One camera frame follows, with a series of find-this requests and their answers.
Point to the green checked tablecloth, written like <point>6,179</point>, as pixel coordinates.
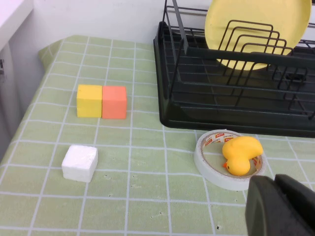
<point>147,196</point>

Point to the yellow rubber duck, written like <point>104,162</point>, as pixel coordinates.
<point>237,159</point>

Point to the orange cube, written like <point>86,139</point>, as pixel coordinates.
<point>114,103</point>

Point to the yellow plate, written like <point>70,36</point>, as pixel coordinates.
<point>246,12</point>

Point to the yellow cube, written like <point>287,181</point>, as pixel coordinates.
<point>88,102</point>

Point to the black plastic drain tray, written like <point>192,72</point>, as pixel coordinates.
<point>187,123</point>

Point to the white foam cube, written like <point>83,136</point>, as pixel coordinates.
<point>78,162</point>

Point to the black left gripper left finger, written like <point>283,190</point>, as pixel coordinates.
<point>268,211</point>

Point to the white tape roll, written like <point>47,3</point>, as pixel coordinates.
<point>209,175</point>

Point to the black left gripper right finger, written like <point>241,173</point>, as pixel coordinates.
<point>302,204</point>

